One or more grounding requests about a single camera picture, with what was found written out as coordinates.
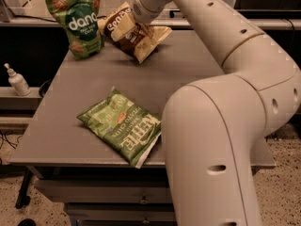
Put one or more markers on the lower grey drawer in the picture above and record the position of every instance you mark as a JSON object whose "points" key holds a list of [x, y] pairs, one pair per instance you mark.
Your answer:
{"points": [[121, 212]]}

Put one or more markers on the upper grey drawer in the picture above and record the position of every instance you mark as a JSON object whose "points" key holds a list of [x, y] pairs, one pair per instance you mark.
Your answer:
{"points": [[103, 191]]}

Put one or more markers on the drawer knob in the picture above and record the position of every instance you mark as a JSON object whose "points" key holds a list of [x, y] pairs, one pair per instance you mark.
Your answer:
{"points": [[144, 200], [145, 221]]}

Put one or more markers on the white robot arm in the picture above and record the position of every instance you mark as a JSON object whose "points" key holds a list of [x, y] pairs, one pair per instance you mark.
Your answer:
{"points": [[210, 127]]}

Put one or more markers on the black table leg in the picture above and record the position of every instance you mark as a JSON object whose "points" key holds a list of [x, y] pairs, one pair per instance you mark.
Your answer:
{"points": [[23, 199]]}

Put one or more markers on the lower drawer knob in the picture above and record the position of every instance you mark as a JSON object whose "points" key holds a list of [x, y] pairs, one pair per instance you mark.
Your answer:
{"points": [[145, 221]]}

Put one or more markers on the upper drawer knob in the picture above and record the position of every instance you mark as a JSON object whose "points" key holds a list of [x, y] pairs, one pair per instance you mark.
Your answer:
{"points": [[144, 200]]}

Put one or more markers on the brown sea salt chip bag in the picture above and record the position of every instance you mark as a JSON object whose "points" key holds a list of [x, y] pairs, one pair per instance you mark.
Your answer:
{"points": [[139, 43]]}

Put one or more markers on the grey drawer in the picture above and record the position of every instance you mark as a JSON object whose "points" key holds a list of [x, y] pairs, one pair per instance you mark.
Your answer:
{"points": [[103, 191], [121, 212]]}

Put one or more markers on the white pump bottle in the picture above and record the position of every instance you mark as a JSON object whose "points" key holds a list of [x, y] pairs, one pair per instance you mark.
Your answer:
{"points": [[17, 81]]}

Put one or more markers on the green kettle potato chip bag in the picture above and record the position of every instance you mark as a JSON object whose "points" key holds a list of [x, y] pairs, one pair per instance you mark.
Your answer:
{"points": [[128, 128]]}

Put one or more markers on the green rice chip bag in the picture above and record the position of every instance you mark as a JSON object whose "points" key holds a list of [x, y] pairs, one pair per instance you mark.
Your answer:
{"points": [[79, 19]]}

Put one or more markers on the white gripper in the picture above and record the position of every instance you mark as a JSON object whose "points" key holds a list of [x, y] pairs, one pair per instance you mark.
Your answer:
{"points": [[145, 12]]}

